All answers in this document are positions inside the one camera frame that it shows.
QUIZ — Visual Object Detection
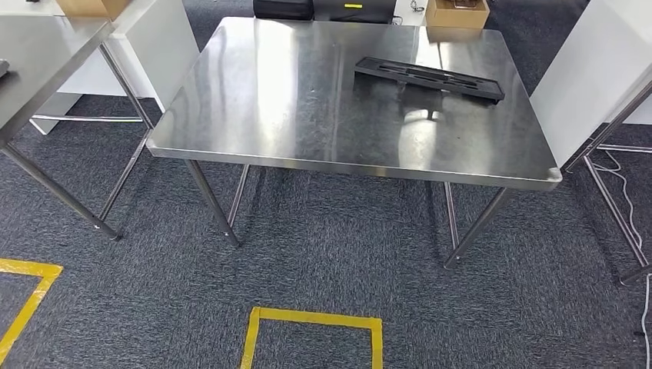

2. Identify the white panel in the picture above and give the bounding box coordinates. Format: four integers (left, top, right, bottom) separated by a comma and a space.
529, 0, 652, 169

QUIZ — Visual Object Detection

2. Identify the cardboard box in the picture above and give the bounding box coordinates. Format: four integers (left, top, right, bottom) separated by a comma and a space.
425, 0, 491, 30
55, 0, 131, 20

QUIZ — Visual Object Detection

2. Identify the white cable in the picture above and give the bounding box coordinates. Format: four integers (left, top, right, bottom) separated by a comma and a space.
593, 150, 652, 369

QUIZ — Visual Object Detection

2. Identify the black case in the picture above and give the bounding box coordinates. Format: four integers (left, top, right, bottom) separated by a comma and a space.
253, 0, 314, 22

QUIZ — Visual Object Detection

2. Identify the black license plate bracket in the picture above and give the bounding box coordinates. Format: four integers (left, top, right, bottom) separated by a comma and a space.
354, 55, 506, 103

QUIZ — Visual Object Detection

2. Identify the stainless steel workbench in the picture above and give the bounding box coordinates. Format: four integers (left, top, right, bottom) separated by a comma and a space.
146, 16, 563, 270

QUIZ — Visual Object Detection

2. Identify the white cabinet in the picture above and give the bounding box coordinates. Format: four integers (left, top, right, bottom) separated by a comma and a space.
30, 0, 201, 136

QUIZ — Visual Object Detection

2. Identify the black monitor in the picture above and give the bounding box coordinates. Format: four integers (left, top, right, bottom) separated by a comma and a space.
311, 0, 398, 25

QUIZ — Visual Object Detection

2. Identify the white desk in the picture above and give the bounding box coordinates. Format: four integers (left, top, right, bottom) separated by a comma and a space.
392, 0, 429, 28

